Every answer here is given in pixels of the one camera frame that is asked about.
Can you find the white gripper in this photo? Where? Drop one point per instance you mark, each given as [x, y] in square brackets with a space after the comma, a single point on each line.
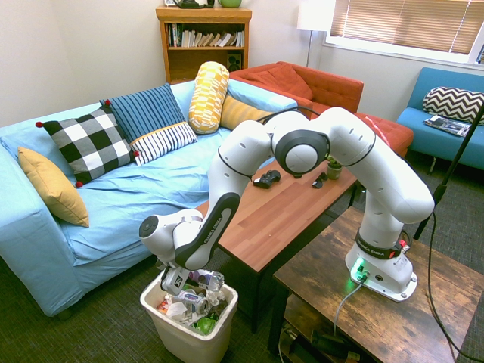
[175, 280]

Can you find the clear plastic hint bottle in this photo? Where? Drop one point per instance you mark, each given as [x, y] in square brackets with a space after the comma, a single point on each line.
[211, 280]

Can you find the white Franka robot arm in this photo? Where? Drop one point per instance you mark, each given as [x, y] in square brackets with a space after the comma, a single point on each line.
[397, 181]

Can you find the white plastic trash bin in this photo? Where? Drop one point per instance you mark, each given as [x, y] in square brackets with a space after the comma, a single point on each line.
[181, 344]

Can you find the crushed white blue container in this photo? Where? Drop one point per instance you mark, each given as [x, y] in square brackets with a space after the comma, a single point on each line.
[194, 298]

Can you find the red orange wrapper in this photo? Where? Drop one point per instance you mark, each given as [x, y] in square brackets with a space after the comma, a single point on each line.
[163, 304]

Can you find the crumpled white paper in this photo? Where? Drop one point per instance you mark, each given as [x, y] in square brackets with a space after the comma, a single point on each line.
[177, 310]

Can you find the green wrapper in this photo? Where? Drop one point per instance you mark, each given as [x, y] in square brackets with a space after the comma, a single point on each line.
[204, 326]

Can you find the light blue covered sofa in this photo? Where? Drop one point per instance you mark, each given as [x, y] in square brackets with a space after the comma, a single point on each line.
[132, 196]

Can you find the reddish wooden coffee table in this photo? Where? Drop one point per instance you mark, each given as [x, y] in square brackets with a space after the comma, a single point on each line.
[272, 219]

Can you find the black game controller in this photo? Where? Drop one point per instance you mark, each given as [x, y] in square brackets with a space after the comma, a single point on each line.
[268, 178]

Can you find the plain mustard pillow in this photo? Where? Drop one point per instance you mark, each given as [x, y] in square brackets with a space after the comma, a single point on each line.
[53, 189]

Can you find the black white checkered pillow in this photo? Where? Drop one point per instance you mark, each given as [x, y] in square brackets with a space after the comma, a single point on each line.
[90, 143]

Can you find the black power strip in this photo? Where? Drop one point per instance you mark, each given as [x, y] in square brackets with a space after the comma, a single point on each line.
[332, 342]

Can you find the blue striped pillow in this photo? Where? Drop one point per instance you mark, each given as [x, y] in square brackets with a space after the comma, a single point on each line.
[147, 109]

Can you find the black sunglasses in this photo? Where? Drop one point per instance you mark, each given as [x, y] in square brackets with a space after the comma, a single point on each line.
[319, 181]

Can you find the striped mustard pillow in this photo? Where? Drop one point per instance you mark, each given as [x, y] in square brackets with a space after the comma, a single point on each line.
[238, 113]

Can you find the yellow white patterned bolster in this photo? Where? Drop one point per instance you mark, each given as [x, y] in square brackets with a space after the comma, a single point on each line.
[208, 98]

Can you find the potted green fern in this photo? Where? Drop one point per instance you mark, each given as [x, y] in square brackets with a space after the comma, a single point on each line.
[334, 172]

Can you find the wooden bookshelf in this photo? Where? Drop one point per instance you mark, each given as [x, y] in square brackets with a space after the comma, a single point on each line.
[204, 60]

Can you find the small black speaker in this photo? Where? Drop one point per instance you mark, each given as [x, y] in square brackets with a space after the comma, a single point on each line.
[234, 62]

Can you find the rustic dark wood table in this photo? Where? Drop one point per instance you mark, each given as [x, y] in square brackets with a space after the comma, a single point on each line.
[397, 332]

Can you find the row of books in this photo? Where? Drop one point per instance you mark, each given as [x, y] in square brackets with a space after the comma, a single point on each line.
[204, 39]

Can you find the orange tufted sofa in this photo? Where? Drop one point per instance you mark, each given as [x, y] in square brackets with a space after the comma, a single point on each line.
[325, 87]

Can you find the black white object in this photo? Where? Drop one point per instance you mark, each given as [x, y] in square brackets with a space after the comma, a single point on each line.
[194, 4]

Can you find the green bowl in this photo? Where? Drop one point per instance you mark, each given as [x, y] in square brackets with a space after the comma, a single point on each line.
[230, 3]

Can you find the blue bench sofa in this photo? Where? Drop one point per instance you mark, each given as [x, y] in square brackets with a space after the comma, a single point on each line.
[427, 136]

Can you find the white shade floor lamp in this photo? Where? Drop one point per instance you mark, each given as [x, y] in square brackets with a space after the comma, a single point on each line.
[315, 15]

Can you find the magazine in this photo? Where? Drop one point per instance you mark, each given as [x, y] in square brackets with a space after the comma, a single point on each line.
[448, 126]

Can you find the black white chevron pillow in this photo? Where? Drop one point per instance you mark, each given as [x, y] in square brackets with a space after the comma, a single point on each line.
[453, 104]

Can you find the wooden window blinds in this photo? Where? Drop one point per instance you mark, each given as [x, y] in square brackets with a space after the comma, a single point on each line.
[401, 22]

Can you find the black camera stand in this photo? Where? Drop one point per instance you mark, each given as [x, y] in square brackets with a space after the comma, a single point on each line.
[455, 162]

